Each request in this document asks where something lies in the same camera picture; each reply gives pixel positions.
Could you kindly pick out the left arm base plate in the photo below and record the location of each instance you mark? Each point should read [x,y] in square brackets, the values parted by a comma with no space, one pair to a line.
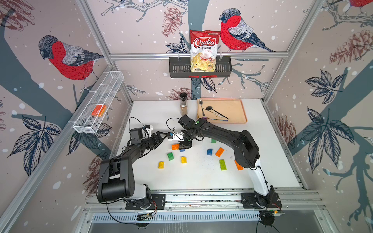
[155,202]

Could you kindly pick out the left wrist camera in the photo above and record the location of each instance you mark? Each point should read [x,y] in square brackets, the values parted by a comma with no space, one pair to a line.
[138,134]

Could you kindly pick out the beige tray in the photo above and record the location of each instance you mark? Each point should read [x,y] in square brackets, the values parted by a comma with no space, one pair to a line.
[231,108]

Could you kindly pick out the Chuba cassava chips bag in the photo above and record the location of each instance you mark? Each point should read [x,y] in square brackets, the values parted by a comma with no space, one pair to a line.
[203,50]

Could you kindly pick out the orange flat brick right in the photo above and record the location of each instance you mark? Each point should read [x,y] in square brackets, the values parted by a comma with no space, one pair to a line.
[239,167]

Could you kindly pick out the yellow brick left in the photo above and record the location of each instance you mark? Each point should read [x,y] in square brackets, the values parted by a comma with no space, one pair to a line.
[161,165]

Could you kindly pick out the orange block in wire basket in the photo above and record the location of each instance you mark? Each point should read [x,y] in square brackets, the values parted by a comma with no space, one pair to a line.
[99,110]

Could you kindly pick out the purple spoon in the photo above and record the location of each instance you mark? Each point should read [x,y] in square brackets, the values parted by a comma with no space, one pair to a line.
[206,118]

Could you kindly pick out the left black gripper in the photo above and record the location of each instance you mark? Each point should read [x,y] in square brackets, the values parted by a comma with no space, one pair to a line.
[156,141]

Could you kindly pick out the glass spice shaker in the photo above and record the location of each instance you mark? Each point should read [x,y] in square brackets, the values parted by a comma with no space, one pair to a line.
[183,104]

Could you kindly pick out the small grey spoon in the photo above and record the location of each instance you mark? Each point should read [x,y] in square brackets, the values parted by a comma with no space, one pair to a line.
[201,105]

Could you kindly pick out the black spoon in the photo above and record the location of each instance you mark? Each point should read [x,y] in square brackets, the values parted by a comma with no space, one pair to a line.
[210,108]

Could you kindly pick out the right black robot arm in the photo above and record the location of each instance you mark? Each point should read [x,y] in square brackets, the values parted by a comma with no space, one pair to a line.
[246,153]

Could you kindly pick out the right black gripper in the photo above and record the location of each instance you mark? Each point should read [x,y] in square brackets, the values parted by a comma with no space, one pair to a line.
[182,145]

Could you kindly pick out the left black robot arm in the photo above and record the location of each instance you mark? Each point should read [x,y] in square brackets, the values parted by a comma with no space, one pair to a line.
[116,177]

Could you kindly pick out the white wire wall basket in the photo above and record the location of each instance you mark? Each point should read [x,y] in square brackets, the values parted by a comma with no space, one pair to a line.
[104,95]

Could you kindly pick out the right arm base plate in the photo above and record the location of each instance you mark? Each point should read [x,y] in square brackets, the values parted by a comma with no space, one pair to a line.
[256,201]

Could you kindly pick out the black wall basket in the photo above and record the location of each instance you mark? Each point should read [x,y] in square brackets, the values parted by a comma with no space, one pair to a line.
[180,68]

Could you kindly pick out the lime green flat brick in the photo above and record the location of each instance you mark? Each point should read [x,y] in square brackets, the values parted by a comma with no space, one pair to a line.
[222,165]

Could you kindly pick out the orange brick centre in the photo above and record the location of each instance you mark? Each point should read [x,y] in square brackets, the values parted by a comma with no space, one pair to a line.
[219,152]

